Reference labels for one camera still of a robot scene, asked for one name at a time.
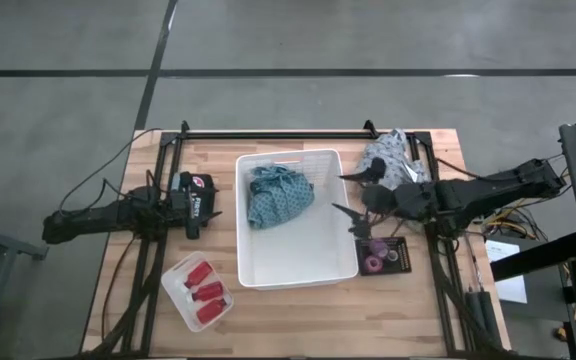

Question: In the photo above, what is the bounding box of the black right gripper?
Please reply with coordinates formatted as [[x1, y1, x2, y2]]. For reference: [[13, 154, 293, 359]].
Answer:
[[331, 156, 427, 239]]

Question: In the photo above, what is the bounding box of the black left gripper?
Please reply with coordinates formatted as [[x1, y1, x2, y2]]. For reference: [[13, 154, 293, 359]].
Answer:
[[169, 171, 224, 241]]

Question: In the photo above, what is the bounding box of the red bottle with white cap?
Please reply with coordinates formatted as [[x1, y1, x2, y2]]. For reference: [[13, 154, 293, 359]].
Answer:
[[195, 298, 229, 325], [186, 281, 225, 304], [182, 260, 215, 290]]

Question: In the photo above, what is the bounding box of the teal patterned cloth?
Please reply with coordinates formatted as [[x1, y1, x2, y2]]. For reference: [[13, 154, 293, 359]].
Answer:
[[246, 164, 316, 230]]

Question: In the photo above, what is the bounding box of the white mesh plastic basket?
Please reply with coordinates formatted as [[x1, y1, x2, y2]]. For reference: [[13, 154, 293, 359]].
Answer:
[[235, 148, 360, 291]]

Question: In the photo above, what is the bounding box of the translucent plastic tray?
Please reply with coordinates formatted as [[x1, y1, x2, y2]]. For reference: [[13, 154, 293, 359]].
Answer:
[[160, 251, 235, 333]]

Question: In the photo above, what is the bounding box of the black first aid kit pouch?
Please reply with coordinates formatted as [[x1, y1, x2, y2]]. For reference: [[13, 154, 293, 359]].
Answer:
[[170, 172, 218, 221]]

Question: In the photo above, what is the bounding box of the grey patterned cloth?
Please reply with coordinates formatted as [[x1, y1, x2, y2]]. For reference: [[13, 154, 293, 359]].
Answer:
[[355, 128, 432, 191]]

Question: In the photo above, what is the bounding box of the white fabric tag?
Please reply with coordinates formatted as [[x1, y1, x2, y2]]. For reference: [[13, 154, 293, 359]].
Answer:
[[401, 160, 420, 184]]

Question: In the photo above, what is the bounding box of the black perforated tray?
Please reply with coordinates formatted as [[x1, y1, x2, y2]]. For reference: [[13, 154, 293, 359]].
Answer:
[[355, 235, 413, 277]]

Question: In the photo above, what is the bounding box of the black cylinder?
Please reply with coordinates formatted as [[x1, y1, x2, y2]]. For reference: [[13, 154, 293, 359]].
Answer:
[[465, 289, 484, 346], [478, 290, 500, 349]]

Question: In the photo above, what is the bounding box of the white paper sheet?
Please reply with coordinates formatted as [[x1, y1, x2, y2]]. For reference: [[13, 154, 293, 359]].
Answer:
[[485, 239, 528, 305]]

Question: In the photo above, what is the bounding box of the black beam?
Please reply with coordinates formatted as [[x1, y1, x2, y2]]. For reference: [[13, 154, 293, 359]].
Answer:
[[490, 229, 576, 282]]

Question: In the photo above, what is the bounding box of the grey metal stand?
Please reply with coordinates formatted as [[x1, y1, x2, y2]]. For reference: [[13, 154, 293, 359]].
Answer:
[[0, 218, 49, 360]]

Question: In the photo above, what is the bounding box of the black aluminium frame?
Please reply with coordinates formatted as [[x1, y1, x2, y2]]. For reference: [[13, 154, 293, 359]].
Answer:
[[87, 130, 507, 359]]

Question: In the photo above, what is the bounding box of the long black cable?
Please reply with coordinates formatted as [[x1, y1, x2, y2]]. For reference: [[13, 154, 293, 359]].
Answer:
[[57, 127, 163, 214]]

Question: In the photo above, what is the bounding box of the brown cable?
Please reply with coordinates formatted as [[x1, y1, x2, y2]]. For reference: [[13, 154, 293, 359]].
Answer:
[[99, 234, 138, 344]]

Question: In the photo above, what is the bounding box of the tangled cable bundle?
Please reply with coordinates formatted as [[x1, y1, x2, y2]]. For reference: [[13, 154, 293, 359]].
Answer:
[[470, 209, 569, 241]]

